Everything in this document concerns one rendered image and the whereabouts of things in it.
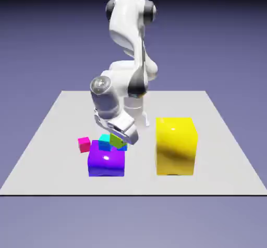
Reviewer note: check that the small blue cube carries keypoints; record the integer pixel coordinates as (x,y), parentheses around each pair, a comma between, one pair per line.
(123,147)

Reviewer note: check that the small cyan cube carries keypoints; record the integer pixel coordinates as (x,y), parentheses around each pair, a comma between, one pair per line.
(103,143)

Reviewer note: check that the large yellow box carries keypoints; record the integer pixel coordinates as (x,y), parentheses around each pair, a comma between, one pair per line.
(175,145)

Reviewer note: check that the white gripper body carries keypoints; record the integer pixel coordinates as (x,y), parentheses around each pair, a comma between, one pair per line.
(124,128)

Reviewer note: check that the large purple box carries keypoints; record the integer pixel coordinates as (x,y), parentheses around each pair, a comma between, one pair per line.
(106,161)

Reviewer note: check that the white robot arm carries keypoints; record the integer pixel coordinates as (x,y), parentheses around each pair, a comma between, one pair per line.
(125,33)

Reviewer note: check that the small pink cube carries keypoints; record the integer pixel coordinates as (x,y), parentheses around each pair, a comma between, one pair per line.
(84,144)

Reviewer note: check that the small green cube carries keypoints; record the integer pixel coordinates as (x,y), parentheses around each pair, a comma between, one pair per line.
(116,141)

